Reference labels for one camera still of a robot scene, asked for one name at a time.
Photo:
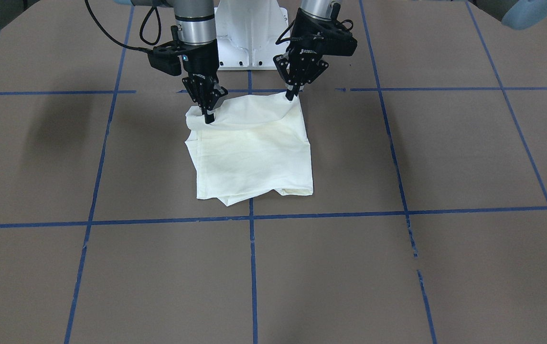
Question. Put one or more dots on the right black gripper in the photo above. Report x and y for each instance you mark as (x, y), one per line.
(200, 63)

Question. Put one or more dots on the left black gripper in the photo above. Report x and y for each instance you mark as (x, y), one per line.
(305, 51)

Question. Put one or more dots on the cream long-sleeve printed shirt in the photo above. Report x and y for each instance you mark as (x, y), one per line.
(257, 143)

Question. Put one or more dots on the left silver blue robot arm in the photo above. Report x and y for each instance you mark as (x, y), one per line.
(425, 44)

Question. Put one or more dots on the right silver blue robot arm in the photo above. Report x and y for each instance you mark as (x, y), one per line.
(195, 18)

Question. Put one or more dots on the white camera mast column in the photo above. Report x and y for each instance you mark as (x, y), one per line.
(247, 31)

